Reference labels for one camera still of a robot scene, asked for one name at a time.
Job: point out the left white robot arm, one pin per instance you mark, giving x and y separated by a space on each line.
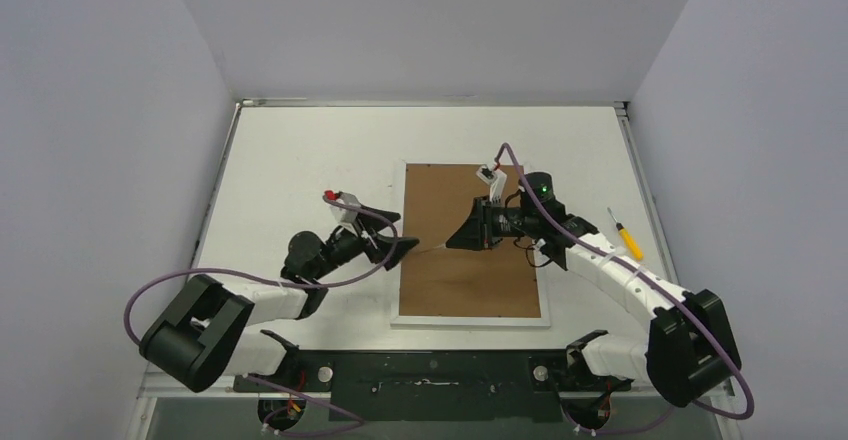
202 333

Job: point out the yellow handled screwdriver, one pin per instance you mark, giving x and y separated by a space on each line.
630 243

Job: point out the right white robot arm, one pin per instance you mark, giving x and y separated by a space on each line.
689 347

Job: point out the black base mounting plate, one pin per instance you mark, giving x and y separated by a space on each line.
441 385

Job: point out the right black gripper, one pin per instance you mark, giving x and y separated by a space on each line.
485 223

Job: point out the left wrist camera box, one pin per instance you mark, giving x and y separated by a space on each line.
344 208

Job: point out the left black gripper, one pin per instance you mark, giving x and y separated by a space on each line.
383 247

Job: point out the white picture frame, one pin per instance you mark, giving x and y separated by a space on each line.
457 288

